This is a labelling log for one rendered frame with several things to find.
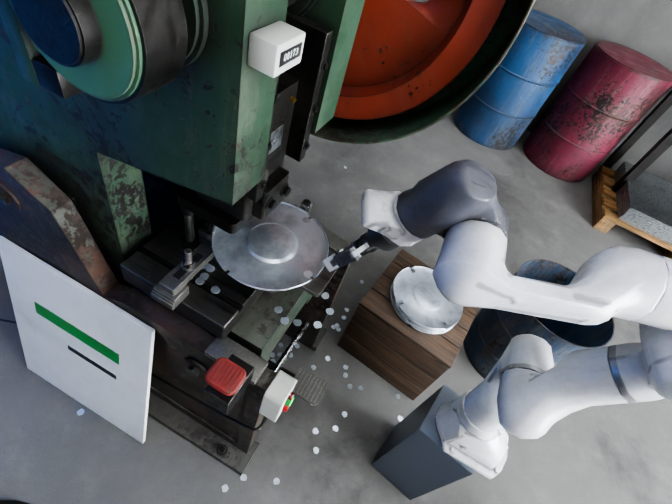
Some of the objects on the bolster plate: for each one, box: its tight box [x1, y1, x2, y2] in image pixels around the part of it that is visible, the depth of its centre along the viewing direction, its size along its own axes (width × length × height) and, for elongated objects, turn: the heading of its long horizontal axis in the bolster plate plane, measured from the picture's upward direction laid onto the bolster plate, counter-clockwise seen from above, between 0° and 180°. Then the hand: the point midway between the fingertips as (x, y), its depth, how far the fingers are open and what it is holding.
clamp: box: [151, 243, 214, 311], centre depth 91 cm, size 6×17×10 cm, turn 142°
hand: (335, 260), depth 85 cm, fingers closed
